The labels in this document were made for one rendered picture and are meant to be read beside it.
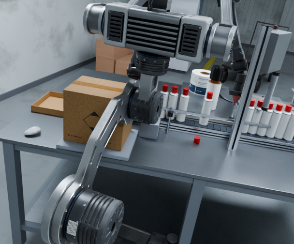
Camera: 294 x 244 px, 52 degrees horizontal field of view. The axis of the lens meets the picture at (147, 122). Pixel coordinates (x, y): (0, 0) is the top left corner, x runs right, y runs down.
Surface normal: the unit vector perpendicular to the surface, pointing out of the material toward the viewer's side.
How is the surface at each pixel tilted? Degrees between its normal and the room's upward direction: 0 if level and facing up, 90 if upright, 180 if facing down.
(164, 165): 0
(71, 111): 90
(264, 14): 90
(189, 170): 0
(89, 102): 90
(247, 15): 90
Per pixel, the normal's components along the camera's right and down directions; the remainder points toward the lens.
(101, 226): -0.18, -0.26
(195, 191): -0.14, 0.42
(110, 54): -0.40, 0.36
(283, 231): 0.12, -0.89
